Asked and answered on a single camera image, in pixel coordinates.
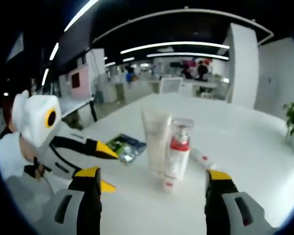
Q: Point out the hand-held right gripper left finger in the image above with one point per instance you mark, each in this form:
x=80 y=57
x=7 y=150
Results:
x=88 y=200

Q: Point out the white desk black legs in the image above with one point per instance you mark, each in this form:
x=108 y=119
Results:
x=73 y=104

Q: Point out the linear ceiling light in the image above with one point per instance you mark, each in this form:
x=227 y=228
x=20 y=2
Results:
x=174 y=44
x=80 y=15
x=54 y=51
x=45 y=77
x=186 y=54

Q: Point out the dark green printed skincare pouch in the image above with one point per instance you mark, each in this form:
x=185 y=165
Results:
x=122 y=144

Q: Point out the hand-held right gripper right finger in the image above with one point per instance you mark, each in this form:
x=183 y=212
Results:
x=215 y=208

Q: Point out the person's left hand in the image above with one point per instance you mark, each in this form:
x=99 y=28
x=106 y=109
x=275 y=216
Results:
x=27 y=149

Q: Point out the white office desk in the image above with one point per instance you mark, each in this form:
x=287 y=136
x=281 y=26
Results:
x=198 y=84

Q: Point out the silver foil skincare pouch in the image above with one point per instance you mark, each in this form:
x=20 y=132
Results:
x=128 y=158

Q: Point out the pink panel dark square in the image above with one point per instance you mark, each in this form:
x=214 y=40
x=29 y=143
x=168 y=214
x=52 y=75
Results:
x=82 y=83

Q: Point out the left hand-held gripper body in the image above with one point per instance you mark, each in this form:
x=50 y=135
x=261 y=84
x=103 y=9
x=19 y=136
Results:
x=36 y=115

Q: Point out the white mesh office chair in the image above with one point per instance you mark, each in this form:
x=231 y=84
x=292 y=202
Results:
x=171 y=85

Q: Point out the white red-collared skincare pump bottle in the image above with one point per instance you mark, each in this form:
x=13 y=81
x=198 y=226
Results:
x=180 y=151

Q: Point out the large white skincare tube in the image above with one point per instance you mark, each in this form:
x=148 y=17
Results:
x=155 y=142

